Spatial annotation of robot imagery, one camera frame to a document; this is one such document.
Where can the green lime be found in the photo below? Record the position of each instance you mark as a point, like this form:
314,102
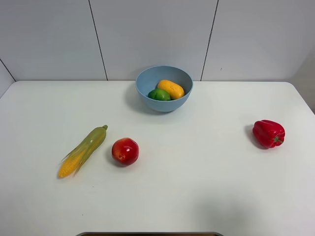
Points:
159,94

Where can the yellow mango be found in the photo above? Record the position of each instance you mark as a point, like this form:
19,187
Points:
174,90

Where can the red apple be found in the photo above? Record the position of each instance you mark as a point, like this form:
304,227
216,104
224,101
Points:
125,151

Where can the light blue bowl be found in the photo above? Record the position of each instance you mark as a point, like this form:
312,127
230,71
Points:
148,80

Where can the corn cob with green husk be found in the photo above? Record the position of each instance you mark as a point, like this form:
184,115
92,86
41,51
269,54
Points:
73,162

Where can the red bell pepper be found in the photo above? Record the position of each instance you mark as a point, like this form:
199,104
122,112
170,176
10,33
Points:
268,133

